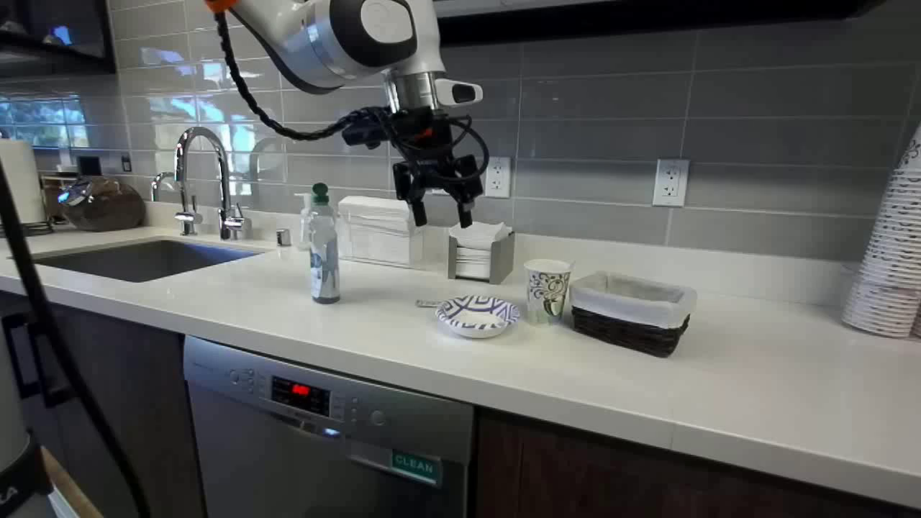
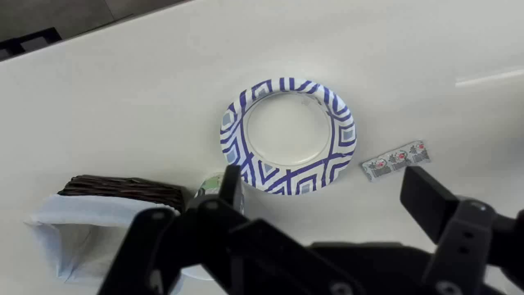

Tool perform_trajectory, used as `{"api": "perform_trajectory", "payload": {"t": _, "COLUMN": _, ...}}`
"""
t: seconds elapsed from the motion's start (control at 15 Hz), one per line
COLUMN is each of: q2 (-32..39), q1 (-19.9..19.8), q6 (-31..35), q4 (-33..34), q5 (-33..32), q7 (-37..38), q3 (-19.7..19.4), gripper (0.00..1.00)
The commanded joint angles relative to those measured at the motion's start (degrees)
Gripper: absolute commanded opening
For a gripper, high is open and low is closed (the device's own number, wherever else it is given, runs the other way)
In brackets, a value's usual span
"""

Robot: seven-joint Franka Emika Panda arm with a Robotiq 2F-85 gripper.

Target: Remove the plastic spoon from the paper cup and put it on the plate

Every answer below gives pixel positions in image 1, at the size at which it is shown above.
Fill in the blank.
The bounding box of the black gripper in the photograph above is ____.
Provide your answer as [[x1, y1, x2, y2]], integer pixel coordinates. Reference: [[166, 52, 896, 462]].
[[343, 106, 488, 229]]

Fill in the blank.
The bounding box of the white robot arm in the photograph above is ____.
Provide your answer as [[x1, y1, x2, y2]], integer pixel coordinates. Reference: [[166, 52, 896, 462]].
[[204, 0, 488, 229]]

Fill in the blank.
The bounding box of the blue white paper plate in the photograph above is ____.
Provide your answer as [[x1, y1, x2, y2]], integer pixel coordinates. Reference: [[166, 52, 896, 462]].
[[435, 298, 520, 341]]

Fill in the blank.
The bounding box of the patterned paper cup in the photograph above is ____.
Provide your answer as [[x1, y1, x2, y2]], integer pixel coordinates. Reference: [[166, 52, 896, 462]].
[[524, 259, 569, 327]]

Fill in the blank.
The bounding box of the grey napkin holder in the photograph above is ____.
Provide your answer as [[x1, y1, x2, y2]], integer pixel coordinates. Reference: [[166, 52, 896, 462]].
[[448, 223, 514, 285]]

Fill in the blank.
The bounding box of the white paper towel box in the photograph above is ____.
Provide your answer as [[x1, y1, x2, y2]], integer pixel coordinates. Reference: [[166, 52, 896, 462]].
[[337, 196, 422, 269]]

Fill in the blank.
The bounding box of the dish soap bottle green cap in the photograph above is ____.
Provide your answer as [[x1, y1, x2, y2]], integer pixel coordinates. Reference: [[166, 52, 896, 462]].
[[303, 183, 340, 306]]

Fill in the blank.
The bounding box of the chrome kitchen faucet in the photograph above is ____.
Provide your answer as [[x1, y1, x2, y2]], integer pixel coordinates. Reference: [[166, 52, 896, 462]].
[[146, 128, 248, 243]]

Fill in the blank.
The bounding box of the dark basket with white liner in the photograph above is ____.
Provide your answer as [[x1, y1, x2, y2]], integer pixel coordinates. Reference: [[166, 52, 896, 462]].
[[569, 270, 696, 358]]

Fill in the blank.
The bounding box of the stainless steel dishwasher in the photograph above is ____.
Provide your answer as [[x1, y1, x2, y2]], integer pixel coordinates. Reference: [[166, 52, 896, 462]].
[[183, 338, 474, 518]]

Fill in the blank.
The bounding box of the kitchen sink basin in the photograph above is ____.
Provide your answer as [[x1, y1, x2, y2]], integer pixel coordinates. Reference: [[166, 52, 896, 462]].
[[35, 240, 248, 283]]

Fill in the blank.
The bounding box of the dark wood cabinet door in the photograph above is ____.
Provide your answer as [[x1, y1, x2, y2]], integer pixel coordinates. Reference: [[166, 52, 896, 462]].
[[19, 306, 206, 518]]

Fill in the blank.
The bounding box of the white paper towel roll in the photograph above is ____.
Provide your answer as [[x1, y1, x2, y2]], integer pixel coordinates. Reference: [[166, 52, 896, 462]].
[[0, 138, 45, 229]]

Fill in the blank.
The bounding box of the stack of paper cups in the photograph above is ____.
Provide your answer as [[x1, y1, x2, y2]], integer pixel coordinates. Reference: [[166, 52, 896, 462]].
[[844, 128, 921, 341]]

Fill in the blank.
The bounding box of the white wall outlet middle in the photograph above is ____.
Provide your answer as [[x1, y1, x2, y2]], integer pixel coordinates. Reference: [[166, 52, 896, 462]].
[[483, 160, 511, 198]]

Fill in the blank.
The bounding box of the white wall outlet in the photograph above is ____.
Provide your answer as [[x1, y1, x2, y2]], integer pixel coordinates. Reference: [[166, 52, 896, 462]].
[[483, 160, 511, 198], [654, 160, 691, 209]]

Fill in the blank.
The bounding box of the white wall outlet right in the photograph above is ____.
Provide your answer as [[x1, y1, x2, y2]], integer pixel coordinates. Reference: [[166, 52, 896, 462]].
[[654, 160, 691, 209]]

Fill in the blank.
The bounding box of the black hanging cable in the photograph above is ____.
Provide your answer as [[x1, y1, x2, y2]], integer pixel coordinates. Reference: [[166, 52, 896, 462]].
[[0, 161, 152, 518]]

